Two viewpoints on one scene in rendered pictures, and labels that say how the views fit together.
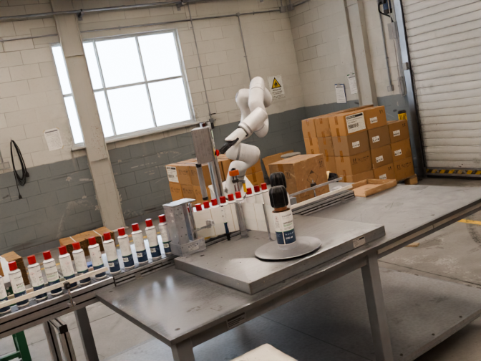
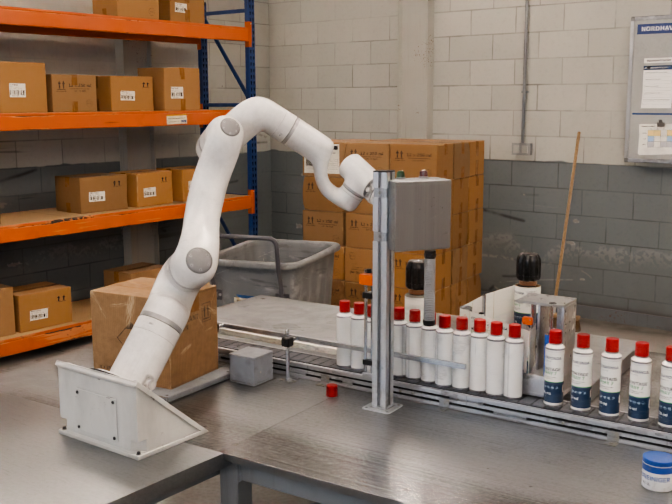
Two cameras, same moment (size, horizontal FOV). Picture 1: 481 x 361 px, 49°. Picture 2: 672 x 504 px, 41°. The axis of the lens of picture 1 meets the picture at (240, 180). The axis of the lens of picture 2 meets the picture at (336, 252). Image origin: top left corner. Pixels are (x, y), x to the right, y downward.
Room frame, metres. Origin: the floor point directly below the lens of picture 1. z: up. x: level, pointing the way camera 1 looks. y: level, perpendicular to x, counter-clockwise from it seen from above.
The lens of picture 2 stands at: (4.16, 2.31, 1.69)
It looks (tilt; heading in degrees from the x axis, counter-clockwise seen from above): 10 degrees down; 246
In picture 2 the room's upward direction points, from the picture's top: straight up
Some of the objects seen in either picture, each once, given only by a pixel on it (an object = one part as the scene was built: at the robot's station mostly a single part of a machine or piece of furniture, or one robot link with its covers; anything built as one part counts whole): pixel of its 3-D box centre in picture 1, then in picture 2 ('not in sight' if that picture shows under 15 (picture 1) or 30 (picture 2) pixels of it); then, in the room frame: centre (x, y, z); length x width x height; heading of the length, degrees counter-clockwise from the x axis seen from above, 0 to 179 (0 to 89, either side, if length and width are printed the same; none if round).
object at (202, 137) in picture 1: (204, 144); (415, 213); (2.96, 0.16, 1.38); 0.17 x 0.10 x 0.19; 178
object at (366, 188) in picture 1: (366, 187); not in sight; (3.48, -0.82, 0.85); 0.30 x 0.26 x 0.04; 122
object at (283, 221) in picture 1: (282, 216); (527, 294); (2.35, -0.15, 1.04); 0.09 x 0.09 x 0.29
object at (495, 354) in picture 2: not in sight; (495, 358); (2.78, 0.29, 0.98); 0.05 x 0.05 x 0.20
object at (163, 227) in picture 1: (165, 234); (554, 367); (2.68, 0.43, 0.98); 0.05 x 0.05 x 0.20
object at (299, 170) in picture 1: (298, 177); (155, 330); (3.57, -0.40, 0.99); 0.30 x 0.24 x 0.27; 128
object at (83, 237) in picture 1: (87, 243); not in sight; (6.89, 2.15, 0.11); 0.65 x 0.54 x 0.22; 115
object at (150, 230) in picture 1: (152, 238); (582, 372); (2.64, 0.50, 0.98); 0.05 x 0.05 x 0.20
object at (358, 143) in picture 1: (358, 152); not in sight; (7.04, -1.62, 0.57); 1.20 x 0.85 x 1.14; 120
